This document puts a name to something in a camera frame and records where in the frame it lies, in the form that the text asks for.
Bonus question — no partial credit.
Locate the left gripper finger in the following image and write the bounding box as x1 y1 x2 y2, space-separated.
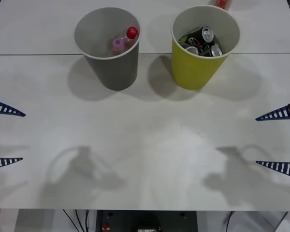
0 97 27 118
0 157 24 171

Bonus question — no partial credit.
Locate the black can with red print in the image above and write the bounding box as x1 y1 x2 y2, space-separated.
187 36 204 49

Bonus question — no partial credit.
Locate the black can with silver top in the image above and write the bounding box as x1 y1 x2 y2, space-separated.
183 26 215 44

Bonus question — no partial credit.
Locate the silver-topped drink can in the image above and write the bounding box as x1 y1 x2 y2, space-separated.
209 44 223 58

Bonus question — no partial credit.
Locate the crushed silver can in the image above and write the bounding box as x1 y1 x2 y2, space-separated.
177 40 200 56

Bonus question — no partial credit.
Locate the red-capped clear plastic bottle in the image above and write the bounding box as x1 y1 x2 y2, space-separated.
111 26 139 58

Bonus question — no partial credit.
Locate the grey waste bin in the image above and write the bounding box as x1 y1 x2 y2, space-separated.
73 6 141 91

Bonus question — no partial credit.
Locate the pink-capped clear plastic bottle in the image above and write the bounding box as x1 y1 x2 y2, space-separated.
108 37 125 58

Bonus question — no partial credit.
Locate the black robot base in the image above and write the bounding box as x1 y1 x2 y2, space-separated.
96 210 198 232

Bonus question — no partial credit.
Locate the yellow-green waste bin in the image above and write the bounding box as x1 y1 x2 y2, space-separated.
170 4 241 91

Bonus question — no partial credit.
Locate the red object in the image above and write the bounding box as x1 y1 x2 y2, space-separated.
214 0 232 10

